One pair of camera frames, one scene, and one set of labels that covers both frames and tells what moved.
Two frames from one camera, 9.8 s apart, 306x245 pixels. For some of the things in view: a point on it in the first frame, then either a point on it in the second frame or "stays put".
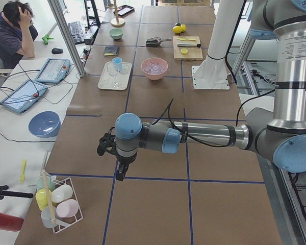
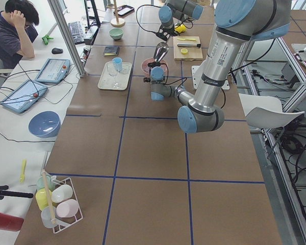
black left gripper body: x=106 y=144 -> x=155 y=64
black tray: x=125 y=10 stays put
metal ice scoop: x=155 y=41 -> x=160 y=50
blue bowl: x=45 y=124 stays put
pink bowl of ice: x=154 y=68 stays put
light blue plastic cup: x=118 y=62 stays put
